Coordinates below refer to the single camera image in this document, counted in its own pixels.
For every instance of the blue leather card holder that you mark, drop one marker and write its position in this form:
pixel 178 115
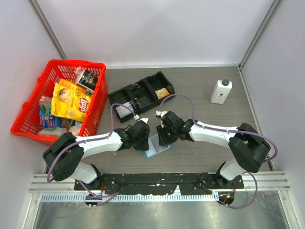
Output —
pixel 154 147

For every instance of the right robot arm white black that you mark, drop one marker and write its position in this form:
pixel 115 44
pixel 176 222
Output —
pixel 249 148

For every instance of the blue packaged item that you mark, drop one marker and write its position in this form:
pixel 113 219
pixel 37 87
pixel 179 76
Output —
pixel 46 119

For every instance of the white card in tray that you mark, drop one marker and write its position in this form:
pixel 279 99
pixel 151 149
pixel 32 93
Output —
pixel 124 110

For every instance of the red plastic shopping basket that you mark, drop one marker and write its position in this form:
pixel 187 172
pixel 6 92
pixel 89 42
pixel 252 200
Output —
pixel 27 122

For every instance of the white bottle grey cap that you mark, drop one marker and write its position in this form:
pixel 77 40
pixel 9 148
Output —
pixel 221 91

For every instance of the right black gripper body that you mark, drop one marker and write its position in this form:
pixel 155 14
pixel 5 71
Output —
pixel 167 135

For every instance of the gold card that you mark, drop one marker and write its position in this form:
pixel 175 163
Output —
pixel 161 93

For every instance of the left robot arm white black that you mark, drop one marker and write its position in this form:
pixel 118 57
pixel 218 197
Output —
pixel 63 157

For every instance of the black three-compartment organizer tray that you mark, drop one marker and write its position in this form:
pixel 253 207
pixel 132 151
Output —
pixel 141 94

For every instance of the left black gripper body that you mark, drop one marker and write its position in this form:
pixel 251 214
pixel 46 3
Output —
pixel 141 143

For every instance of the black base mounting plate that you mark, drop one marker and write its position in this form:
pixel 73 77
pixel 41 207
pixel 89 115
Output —
pixel 162 183

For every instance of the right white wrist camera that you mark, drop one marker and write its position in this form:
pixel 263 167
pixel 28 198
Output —
pixel 159 115

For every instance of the black snack box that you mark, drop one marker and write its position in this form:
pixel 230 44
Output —
pixel 87 80

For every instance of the yellow Lays chips bag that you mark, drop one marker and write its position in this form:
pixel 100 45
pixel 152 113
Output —
pixel 69 101

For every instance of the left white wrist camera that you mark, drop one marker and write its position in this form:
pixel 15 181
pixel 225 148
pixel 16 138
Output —
pixel 137 119

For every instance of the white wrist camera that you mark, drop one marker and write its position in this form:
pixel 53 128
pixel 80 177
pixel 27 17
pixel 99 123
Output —
pixel 159 115
pixel 137 119

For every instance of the aluminium rail frame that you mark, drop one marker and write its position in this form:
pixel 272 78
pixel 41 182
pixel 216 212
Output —
pixel 70 190

